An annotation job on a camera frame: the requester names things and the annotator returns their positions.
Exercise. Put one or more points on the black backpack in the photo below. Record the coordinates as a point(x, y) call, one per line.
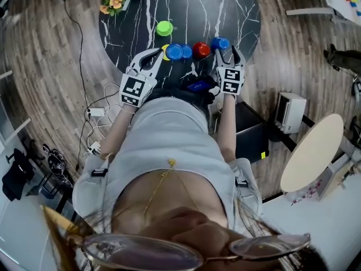
point(17, 174)

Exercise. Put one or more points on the thin-rimmed eyeglasses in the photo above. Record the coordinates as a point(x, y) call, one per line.
point(146, 251)

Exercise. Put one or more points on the red cup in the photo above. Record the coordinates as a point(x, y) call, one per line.
point(201, 49)

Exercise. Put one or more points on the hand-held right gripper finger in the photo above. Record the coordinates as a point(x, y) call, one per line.
point(220, 59)
point(238, 58)

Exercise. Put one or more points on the white power strip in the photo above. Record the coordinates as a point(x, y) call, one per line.
point(96, 111)

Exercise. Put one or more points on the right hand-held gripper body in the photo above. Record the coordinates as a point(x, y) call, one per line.
point(231, 80)

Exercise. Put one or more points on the person's face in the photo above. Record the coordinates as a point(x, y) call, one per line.
point(194, 224)

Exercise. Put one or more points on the black box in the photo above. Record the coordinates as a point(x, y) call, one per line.
point(251, 134)

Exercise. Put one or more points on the black white patterned bag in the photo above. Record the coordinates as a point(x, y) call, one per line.
point(56, 162)

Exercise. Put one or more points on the person's left forearm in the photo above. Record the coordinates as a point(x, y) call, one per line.
point(118, 131)

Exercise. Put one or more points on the white microwave oven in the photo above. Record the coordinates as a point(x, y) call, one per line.
point(292, 113)

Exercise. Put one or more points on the white table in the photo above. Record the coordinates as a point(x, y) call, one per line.
point(338, 1)

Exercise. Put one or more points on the blue cup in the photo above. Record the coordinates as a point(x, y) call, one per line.
point(187, 52)
point(174, 51)
point(220, 43)

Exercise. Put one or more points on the blue block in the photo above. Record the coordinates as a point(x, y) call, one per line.
point(353, 4)

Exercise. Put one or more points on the round beige table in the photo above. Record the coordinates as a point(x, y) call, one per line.
point(313, 152)

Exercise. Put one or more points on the yellow cup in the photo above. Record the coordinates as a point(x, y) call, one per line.
point(164, 56)

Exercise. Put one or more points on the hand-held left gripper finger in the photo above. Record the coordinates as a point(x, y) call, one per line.
point(158, 63)
point(150, 52)

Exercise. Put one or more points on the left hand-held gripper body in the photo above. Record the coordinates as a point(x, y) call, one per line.
point(135, 87)

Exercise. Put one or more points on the person's white shirt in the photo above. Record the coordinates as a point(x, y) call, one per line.
point(169, 128)

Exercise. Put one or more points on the black smartphone with blue screen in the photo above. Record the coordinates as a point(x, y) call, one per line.
point(198, 86)

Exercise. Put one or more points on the person's right forearm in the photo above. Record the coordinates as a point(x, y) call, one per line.
point(228, 123)

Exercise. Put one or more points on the orange flower pot plant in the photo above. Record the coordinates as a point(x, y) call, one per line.
point(115, 2)

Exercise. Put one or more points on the green cup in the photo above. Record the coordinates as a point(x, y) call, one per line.
point(164, 28)

